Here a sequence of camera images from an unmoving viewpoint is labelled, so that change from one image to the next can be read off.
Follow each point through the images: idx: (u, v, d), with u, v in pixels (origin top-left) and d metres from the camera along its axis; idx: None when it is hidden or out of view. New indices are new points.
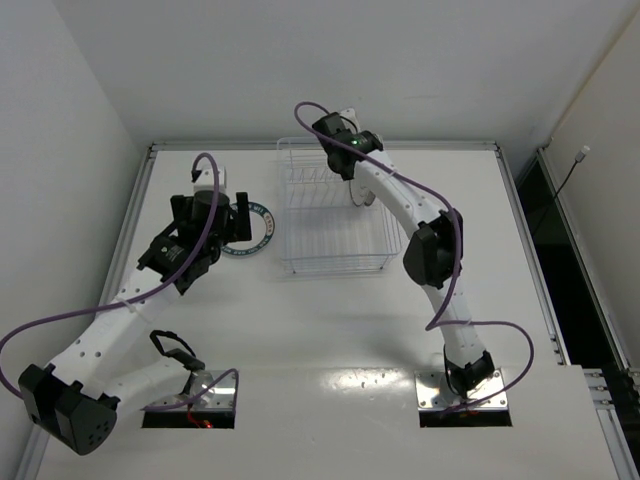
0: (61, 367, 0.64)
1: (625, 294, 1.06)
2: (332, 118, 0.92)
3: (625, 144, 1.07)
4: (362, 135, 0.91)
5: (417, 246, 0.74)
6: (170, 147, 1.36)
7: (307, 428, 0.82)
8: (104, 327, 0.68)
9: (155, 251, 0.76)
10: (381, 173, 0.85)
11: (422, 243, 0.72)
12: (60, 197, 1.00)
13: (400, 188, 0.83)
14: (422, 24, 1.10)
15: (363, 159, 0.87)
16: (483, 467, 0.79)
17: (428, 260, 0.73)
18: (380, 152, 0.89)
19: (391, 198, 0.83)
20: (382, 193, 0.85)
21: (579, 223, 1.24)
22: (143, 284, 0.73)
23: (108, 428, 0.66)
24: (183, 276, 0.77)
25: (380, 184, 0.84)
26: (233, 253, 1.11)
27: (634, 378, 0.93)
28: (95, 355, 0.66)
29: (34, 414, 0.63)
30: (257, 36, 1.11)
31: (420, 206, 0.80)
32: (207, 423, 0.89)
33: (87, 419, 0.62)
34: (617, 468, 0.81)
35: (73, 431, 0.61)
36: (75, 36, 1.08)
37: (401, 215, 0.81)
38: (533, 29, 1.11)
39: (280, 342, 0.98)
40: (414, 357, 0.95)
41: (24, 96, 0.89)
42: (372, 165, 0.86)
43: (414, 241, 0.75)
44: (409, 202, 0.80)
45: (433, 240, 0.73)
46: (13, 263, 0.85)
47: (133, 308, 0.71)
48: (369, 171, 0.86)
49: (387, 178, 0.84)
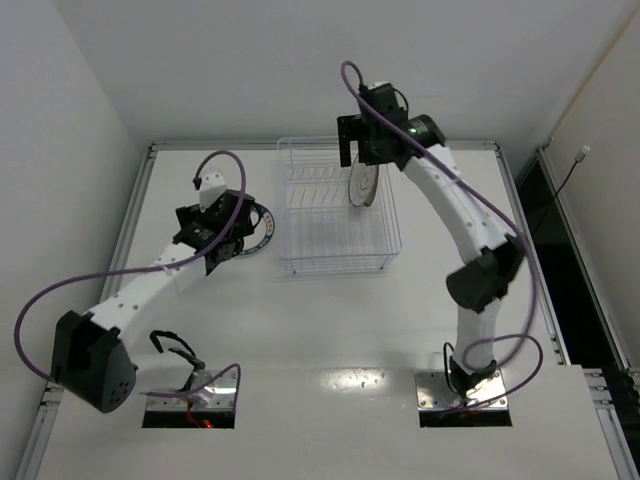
0: (98, 316, 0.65)
1: (625, 294, 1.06)
2: (387, 91, 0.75)
3: (625, 144, 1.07)
4: (421, 121, 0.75)
5: (473, 272, 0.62)
6: (170, 147, 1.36)
7: (306, 428, 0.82)
8: (142, 285, 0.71)
9: (188, 231, 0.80)
10: (441, 177, 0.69)
11: (483, 272, 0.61)
12: (60, 197, 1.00)
13: (463, 199, 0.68)
14: (422, 24, 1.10)
15: (422, 156, 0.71)
16: (483, 467, 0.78)
17: (482, 290, 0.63)
18: (442, 147, 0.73)
19: (450, 209, 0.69)
20: (437, 198, 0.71)
21: (580, 224, 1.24)
22: (179, 255, 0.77)
23: (126, 389, 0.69)
24: (211, 256, 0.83)
25: (438, 189, 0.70)
26: None
27: (634, 378, 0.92)
28: (132, 308, 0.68)
29: (61, 365, 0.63)
30: (257, 36, 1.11)
31: (484, 225, 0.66)
32: (207, 423, 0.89)
33: (117, 369, 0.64)
34: (616, 468, 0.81)
35: (106, 380, 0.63)
36: (75, 36, 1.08)
37: (457, 231, 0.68)
38: (533, 29, 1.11)
39: (280, 342, 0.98)
40: (414, 357, 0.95)
41: (25, 96, 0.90)
42: (432, 164, 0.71)
43: (469, 266, 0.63)
44: (472, 218, 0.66)
45: (495, 267, 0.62)
46: (13, 263, 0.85)
47: (170, 273, 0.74)
48: (428, 171, 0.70)
49: (449, 184, 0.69)
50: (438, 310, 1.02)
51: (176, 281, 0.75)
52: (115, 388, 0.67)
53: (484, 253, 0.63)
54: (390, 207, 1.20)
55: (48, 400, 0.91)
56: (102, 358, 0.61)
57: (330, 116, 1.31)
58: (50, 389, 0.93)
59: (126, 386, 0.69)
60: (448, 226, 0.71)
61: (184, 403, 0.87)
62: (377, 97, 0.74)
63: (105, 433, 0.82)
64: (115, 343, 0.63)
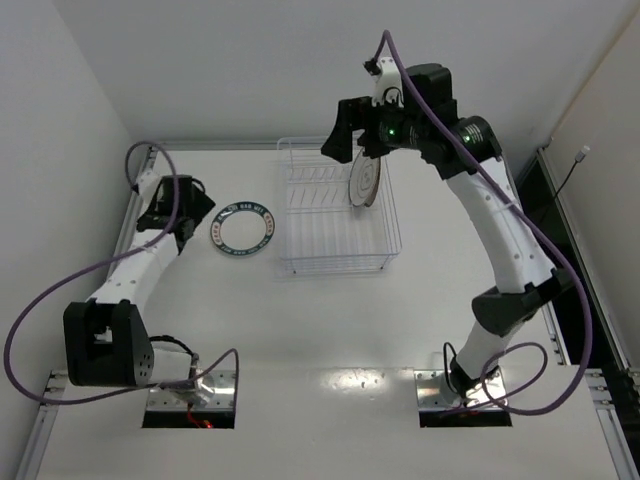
0: (102, 297, 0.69)
1: (625, 294, 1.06)
2: (442, 79, 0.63)
3: (625, 144, 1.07)
4: (474, 123, 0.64)
5: (515, 306, 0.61)
6: (170, 147, 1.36)
7: (306, 428, 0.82)
8: (129, 265, 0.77)
9: (149, 219, 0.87)
10: (492, 200, 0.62)
11: (526, 310, 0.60)
12: (60, 197, 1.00)
13: (514, 228, 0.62)
14: (422, 24, 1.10)
15: (473, 172, 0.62)
16: (483, 467, 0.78)
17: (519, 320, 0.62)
18: (497, 161, 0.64)
19: (495, 236, 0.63)
20: (481, 220, 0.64)
21: (579, 224, 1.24)
22: (151, 238, 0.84)
23: (150, 359, 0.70)
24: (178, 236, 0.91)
25: (487, 213, 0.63)
26: (233, 253, 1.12)
27: (634, 377, 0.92)
28: (132, 283, 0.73)
29: (77, 358, 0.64)
30: (257, 37, 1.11)
31: (532, 258, 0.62)
32: (207, 423, 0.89)
33: (138, 333, 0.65)
34: (616, 468, 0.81)
35: (128, 353, 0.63)
36: (75, 36, 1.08)
37: (499, 259, 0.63)
38: (533, 29, 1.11)
39: (280, 342, 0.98)
40: (414, 357, 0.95)
41: (25, 96, 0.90)
42: (483, 183, 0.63)
43: (512, 297, 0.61)
44: (520, 251, 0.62)
45: (537, 304, 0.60)
46: (13, 263, 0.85)
47: (150, 251, 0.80)
48: (479, 191, 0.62)
49: (501, 210, 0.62)
50: (438, 310, 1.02)
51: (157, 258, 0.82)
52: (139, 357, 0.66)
53: (530, 289, 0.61)
54: (390, 207, 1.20)
55: (48, 401, 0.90)
56: (123, 320, 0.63)
57: (330, 116, 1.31)
58: (50, 389, 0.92)
59: (150, 356, 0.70)
60: (488, 247, 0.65)
61: (185, 403, 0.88)
62: (430, 87, 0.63)
63: (105, 433, 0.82)
64: (129, 306, 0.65)
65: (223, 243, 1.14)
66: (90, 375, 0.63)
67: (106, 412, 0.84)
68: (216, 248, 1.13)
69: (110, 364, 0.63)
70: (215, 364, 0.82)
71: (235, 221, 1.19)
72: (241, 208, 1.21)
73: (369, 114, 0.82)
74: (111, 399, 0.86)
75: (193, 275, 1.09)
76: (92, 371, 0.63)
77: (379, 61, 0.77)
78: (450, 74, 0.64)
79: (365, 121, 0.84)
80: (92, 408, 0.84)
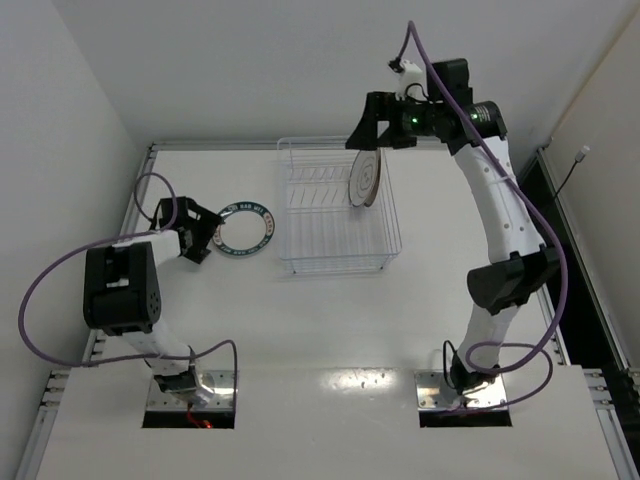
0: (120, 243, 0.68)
1: (625, 294, 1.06)
2: (459, 64, 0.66)
3: (625, 144, 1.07)
4: (485, 106, 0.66)
5: (497, 275, 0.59)
6: (170, 147, 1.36)
7: (307, 429, 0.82)
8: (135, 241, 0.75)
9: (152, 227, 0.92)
10: (491, 172, 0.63)
11: (507, 278, 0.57)
12: (60, 197, 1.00)
13: (509, 200, 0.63)
14: (422, 23, 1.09)
15: (476, 145, 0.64)
16: (483, 467, 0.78)
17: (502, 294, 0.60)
18: (501, 140, 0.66)
19: (489, 207, 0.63)
20: (479, 192, 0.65)
21: (579, 224, 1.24)
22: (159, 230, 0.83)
23: (158, 310, 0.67)
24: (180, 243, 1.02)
25: (484, 184, 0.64)
26: (233, 253, 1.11)
27: (634, 378, 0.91)
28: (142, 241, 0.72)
29: (92, 294, 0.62)
30: (257, 37, 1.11)
31: (522, 230, 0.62)
32: (207, 423, 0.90)
33: (152, 270, 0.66)
34: (616, 468, 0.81)
35: (142, 284, 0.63)
36: (74, 35, 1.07)
37: (491, 228, 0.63)
38: (533, 28, 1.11)
39: (280, 341, 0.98)
40: (414, 357, 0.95)
41: (25, 96, 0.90)
42: (484, 156, 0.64)
43: (494, 268, 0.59)
44: (511, 221, 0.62)
45: (521, 272, 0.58)
46: (13, 263, 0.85)
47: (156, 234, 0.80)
48: (477, 163, 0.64)
49: (497, 182, 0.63)
50: (438, 310, 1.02)
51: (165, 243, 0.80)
52: (151, 297, 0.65)
53: (512, 259, 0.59)
54: (390, 207, 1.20)
55: (48, 400, 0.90)
56: (140, 250, 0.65)
57: (330, 116, 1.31)
58: (50, 389, 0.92)
59: (157, 308, 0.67)
60: (484, 220, 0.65)
61: (184, 403, 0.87)
62: (448, 71, 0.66)
63: (106, 434, 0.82)
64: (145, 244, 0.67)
65: (223, 243, 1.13)
66: (105, 309, 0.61)
67: (107, 413, 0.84)
68: (215, 248, 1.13)
69: (124, 297, 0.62)
70: (212, 353, 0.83)
71: (235, 221, 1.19)
72: (241, 207, 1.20)
73: (394, 107, 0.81)
74: (112, 399, 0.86)
75: (193, 275, 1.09)
76: (106, 305, 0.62)
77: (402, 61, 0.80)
78: (465, 64, 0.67)
79: (390, 114, 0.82)
80: (93, 409, 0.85)
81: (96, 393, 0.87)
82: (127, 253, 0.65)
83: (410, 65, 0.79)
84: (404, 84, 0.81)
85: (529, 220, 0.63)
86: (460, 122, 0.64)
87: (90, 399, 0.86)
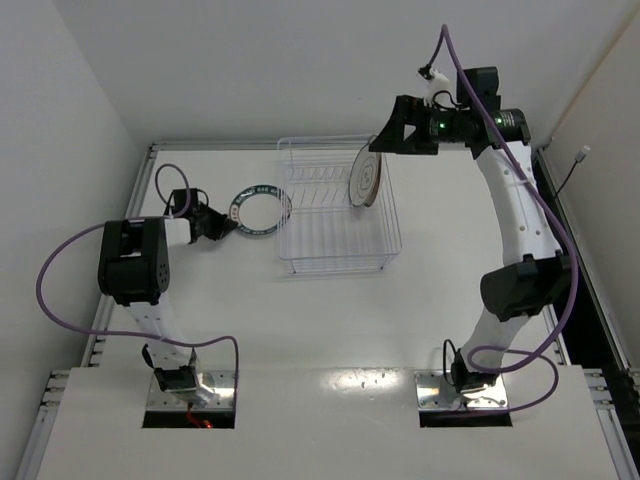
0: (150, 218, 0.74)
1: (625, 294, 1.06)
2: (490, 73, 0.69)
3: (625, 144, 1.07)
4: (510, 112, 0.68)
5: (510, 275, 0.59)
6: (170, 147, 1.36)
7: (307, 428, 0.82)
8: None
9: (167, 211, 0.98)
10: (510, 175, 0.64)
11: (518, 279, 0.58)
12: (60, 198, 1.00)
13: (527, 204, 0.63)
14: (422, 24, 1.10)
15: (498, 147, 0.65)
16: (483, 467, 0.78)
17: (513, 297, 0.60)
18: (524, 146, 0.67)
19: (506, 209, 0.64)
20: (499, 195, 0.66)
21: (579, 224, 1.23)
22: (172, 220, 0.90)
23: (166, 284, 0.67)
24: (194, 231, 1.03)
25: (503, 186, 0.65)
26: (252, 233, 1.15)
27: (634, 377, 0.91)
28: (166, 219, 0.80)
29: (108, 258, 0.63)
30: (257, 37, 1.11)
31: (538, 234, 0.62)
32: (207, 422, 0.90)
33: (164, 243, 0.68)
34: (617, 468, 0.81)
35: (156, 252, 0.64)
36: (75, 36, 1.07)
37: (507, 230, 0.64)
38: (533, 29, 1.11)
39: (280, 341, 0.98)
40: (415, 357, 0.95)
41: (25, 97, 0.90)
42: (504, 159, 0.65)
43: (508, 268, 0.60)
44: (527, 224, 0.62)
45: (533, 279, 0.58)
46: (13, 264, 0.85)
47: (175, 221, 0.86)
48: (498, 165, 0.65)
49: (516, 185, 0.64)
50: (439, 310, 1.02)
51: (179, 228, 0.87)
52: (161, 267, 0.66)
53: (526, 261, 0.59)
54: (390, 208, 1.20)
55: (48, 400, 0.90)
56: (155, 222, 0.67)
57: (330, 116, 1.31)
58: (50, 389, 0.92)
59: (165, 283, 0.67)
60: (501, 223, 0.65)
61: (184, 403, 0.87)
62: (477, 78, 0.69)
63: (106, 433, 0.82)
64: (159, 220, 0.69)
65: (242, 223, 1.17)
66: (118, 274, 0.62)
67: (107, 412, 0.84)
68: (231, 235, 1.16)
69: (137, 262, 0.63)
70: (211, 346, 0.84)
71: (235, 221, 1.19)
72: (258, 191, 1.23)
73: (422, 111, 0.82)
74: (112, 399, 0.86)
75: (193, 275, 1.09)
76: (119, 270, 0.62)
77: (432, 69, 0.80)
78: (495, 72, 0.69)
79: (417, 118, 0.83)
80: (94, 408, 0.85)
81: (96, 393, 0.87)
82: (141, 227, 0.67)
83: (439, 74, 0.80)
84: (432, 91, 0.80)
85: (547, 224, 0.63)
86: (484, 125, 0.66)
87: (90, 398, 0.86)
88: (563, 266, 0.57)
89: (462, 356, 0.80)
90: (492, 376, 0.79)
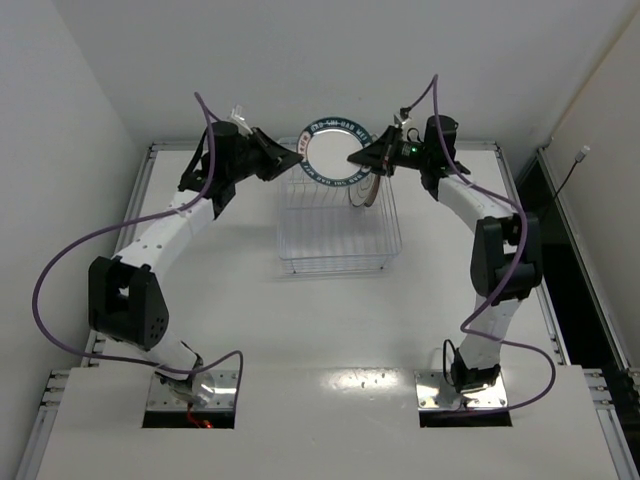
0: (128, 257, 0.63)
1: (626, 293, 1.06)
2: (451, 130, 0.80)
3: (626, 144, 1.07)
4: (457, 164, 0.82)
5: (479, 239, 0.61)
6: (170, 147, 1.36)
7: (307, 428, 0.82)
8: (160, 227, 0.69)
9: (191, 179, 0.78)
10: (459, 185, 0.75)
11: (484, 234, 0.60)
12: (59, 198, 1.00)
13: (477, 195, 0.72)
14: (422, 23, 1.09)
15: (452, 174, 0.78)
16: (483, 467, 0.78)
17: (491, 257, 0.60)
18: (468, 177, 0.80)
19: (467, 208, 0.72)
20: (459, 204, 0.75)
21: (580, 223, 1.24)
22: (188, 200, 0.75)
23: (162, 321, 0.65)
24: (218, 202, 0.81)
25: (459, 195, 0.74)
26: (316, 179, 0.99)
27: (634, 378, 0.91)
28: (157, 248, 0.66)
29: (97, 311, 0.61)
30: (256, 37, 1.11)
31: (494, 207, 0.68)
32: (207, 422, 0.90)
33: (154, 298, 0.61)
34: (617, 468, 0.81)
35: (143, 319, 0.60)
36: (75, 36, 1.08)
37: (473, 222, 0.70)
38: (533, 30, 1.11)
39: (278, 341, 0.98)
40: (416, 356, 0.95)
41: (27, 98, 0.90)
42: (455, 179, 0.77)
43: (477, 235, 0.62)
44: (482, 204, 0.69)
45: (499, 231, 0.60)
46: (14, 265, 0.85)
47: (183, 216, 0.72)
48: (450, 183, 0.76)
49: (464, 188, 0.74)
50: (439, 310, 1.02)
51: (191, 224, 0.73)
52: (155, 322, 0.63)
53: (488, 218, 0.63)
54: (391, 207, 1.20)
55: (48, 400, 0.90)
56: (141, 287, 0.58)
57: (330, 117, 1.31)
58: (50, 389, 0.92)
59: (161, 319, 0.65)
60: (469, 225, 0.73)
61: (184, 403, 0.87)
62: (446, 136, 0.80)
63: (104, 434, 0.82)
64: (149, 274, 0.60)
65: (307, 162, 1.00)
66: (108, 328, 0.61)
67: (107, 414, 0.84)
68: (232, 235, 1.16)
69: (125, 324, 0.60)
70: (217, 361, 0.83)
71: (236, 220, 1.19)
72: (342, 124, 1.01)
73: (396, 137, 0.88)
74: (112, 400, 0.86)
75: (194, 275, 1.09)
76: (109, 324, 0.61)
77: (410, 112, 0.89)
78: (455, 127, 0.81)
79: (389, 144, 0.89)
80: (96, 407, 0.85)
81: (97, 393, 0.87)
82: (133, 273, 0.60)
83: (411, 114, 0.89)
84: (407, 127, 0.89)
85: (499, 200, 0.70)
86: (437, 174, 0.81)
87: (91, 399, 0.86)
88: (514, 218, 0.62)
89: (461, 346, 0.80)
90: (492, 375, 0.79)
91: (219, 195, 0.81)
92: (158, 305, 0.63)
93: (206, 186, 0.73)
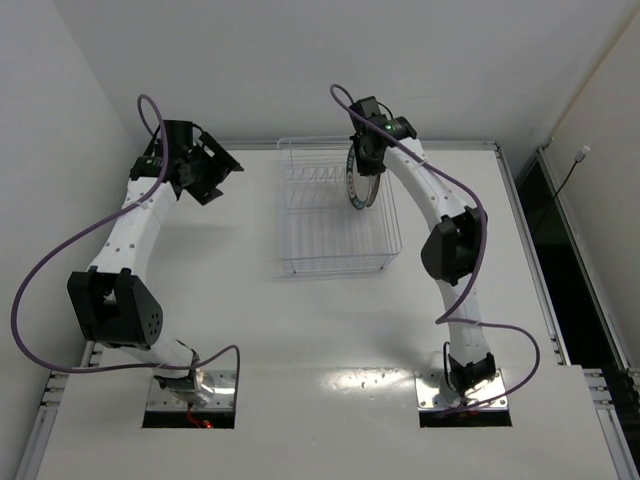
0: (104, 266, 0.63)
1: (625, 293, 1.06)
2: (368, 104, 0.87)
3: (625, 145, 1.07)
4: (396, 121, 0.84)
5: (437, 239, 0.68)
6: None
7: (307, 427, 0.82)
8: (126, 227, 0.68)
9: (143, 163, 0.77)
10: (410, 162, 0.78)
11: (442, 237, 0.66)
12: (59, 198, 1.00)
13: (429, 178, 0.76)
14: (422, 23, 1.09)
15: (394, 145, 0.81)
16: (482, 467, 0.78)
17: (446, 255, 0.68)
18: (413, 140, 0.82)
19: (418, 188, 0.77)
20: (408, 180, 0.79)
21: (579, 223, 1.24)
22: (146, 188, 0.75)
23: (157, 317, 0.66)
24: (175, 180, 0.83)
25: (409, 173, 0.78)
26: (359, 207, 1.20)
27: (634, 378, 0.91)
28: (130, 248, 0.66)
29: (89, 325, 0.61)
30: (256, 38, 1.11)
31: (446, 199, 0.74)
32: (207, 423, 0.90)
33: (143, 299, 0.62)
34: (617, 468, 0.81)
35: (139, 320, 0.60)
36: (75, 37, 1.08)
37: (425, 205, 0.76)
38: (532, 31, 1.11)
39: (279, 341, 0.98)
40: (416, 356, 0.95)
41: (26, 99, 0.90)
42: (402, 151, 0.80)
43: (433, 233, 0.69)
44: (435, 193, 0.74)
45: (455, 233, 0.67)
46: (12, 265, 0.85)
47: (146, 208, 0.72)
48: (400, 157, 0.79)
49: (416, 168, 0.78)
50: (439, 310, 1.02)
51: (154, 212, 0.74)
52: (151, 319, 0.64)
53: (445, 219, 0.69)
54: (391, 208, 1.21)
55: (48, 400, 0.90)
56: (126, 288, 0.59)
57: (330, 117, 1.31)
58: (50, 389, 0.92)
59: (156, 313, 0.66)
60: (418, 203, 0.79)
61: (185, 403, 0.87)
62: (362, 109, 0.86)
63: (104, 434, 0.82)
64: (131, 277, 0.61)
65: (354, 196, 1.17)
66: (106, 337, 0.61)
67: (107, 414, 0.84)
68: (233, 234, 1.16)
69: (122, 329, 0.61)
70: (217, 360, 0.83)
71: (236, 220, 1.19)
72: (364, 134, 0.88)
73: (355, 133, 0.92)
74: (112, 400, 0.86)
75: (194, 275, 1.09)
76: (106, 334, 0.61)
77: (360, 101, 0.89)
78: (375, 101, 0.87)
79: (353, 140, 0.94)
80: (95, 407, 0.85)
81: (97, 394, 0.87)
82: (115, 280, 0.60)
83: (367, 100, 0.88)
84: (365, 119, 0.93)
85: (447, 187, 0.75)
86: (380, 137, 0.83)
87: (91, 399, 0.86)
88: (475, 221, 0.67)
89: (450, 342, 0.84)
90: (488, 374, 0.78)
91: (175, 170, 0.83)
92: (150, 304, 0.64)
93: (163, 171, 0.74)
